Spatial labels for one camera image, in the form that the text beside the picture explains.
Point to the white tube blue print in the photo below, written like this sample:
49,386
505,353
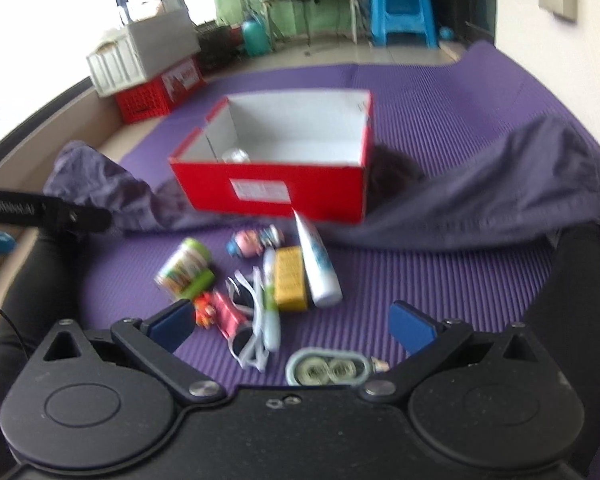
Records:
317,265

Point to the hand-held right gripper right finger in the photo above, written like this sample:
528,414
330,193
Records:
409,329

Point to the person's right leg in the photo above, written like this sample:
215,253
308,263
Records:
585,285

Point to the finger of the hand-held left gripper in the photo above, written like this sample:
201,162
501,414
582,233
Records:
80,216

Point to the black planter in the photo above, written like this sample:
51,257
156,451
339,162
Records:
215,45

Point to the white green tube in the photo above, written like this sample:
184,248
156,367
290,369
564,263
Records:
271,305

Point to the yellow small box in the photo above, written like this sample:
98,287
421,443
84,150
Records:
290,277

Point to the red plastic crate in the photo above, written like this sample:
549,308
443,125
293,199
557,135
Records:
150,100

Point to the teal bottle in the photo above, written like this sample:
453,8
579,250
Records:
256,37

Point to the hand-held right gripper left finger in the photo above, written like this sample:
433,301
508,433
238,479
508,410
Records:
172,324

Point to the green lid bottle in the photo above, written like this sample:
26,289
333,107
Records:
182,265

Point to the person's leg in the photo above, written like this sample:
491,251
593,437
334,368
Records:
35,290
585,285

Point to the person's left leg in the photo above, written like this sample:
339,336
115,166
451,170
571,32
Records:
35,290

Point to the oval green tin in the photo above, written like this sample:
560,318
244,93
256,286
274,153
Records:
325,370

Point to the clear plastic bottle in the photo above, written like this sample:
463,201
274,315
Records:
236,155

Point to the red cardboard box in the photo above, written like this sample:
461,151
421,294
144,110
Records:
280,185

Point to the red toy figure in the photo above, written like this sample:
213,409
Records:
220,312

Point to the white sunglasses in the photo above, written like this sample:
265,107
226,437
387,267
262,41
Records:
252,350

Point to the blue plastic stool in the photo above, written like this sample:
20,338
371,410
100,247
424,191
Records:
402,15

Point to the blue ball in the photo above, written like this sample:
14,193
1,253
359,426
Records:
446,34

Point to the green curtain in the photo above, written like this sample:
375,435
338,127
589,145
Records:
290,15

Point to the purple foam mat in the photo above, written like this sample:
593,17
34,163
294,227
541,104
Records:
430,110

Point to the white plastic crate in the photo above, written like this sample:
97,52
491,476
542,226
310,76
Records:
145,57

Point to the pink toy figure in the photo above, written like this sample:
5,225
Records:
247,242

